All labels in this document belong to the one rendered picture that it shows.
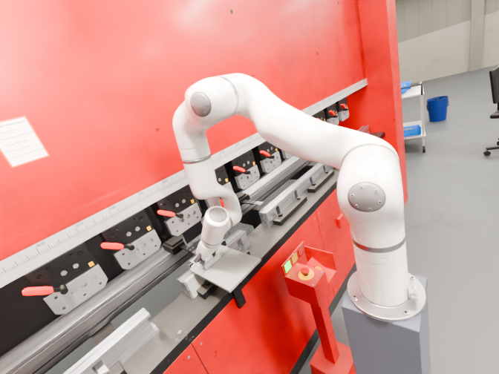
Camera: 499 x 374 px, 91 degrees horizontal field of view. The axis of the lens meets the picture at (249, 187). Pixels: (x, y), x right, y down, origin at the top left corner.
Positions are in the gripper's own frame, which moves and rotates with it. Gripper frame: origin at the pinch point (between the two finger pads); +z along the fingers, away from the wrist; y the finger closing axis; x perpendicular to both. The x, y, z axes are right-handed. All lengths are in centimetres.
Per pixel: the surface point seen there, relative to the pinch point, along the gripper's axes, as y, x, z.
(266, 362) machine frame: -2, 50, 46
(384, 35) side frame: -216, -32, -62
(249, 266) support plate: -5.1, 16.7, -11.0
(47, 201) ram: 36, -32, -34
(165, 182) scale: 2.2, -25.1, -26.3
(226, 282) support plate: 5.2, 15.0, -9.5
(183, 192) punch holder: -2.5, -20.7, -21.3
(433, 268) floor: -137, 109, 42
